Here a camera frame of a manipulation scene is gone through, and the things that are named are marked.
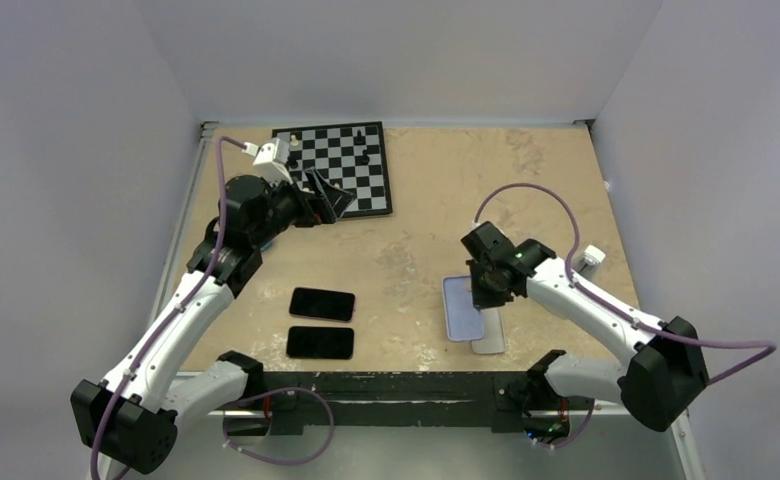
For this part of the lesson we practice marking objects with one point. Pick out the lilac phone case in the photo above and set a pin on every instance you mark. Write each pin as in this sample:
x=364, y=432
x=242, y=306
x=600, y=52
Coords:
x=463, y=321

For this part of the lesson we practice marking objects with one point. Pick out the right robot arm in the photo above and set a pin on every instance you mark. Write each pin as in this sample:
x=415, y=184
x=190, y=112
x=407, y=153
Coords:
x=658, y=367

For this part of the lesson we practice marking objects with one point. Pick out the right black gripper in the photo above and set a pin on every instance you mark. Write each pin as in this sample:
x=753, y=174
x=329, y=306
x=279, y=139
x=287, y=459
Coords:
x=482, y=299

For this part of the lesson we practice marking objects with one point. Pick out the white phone case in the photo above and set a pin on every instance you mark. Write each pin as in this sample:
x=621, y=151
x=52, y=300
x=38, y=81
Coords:
x=493, y=340

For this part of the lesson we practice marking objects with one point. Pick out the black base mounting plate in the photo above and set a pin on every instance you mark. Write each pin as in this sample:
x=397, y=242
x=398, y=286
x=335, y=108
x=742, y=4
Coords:
x=500, y=401

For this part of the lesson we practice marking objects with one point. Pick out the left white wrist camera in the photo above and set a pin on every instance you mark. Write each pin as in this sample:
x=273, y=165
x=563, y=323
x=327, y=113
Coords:
x=270, y=160

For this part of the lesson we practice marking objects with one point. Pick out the phone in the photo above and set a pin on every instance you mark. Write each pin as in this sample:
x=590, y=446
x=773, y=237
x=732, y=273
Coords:
x=322, y=304
x=330, y=343

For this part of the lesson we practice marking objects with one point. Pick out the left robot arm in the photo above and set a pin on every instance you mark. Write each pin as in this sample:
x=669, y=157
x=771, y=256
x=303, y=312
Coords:
x=247, y=219

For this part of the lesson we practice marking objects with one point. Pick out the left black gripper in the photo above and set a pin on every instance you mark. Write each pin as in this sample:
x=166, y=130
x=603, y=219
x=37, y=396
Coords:
x=311, y=208

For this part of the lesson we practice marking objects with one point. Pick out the black white chessboard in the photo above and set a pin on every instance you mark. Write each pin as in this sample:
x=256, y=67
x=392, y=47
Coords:
x=330, y=149

